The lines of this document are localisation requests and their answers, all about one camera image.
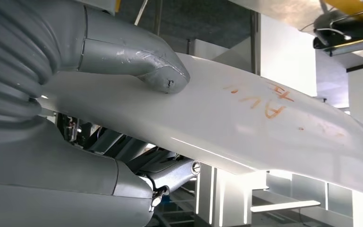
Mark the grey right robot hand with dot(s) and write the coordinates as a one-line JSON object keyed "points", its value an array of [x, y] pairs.
{"points": [[122, 53]]}

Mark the white cabinet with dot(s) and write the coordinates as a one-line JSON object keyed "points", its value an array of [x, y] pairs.
{"points": [[288, 56]]}

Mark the black tabletop device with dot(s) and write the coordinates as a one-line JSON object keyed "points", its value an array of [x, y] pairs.
{"points": [[347, 34]]}

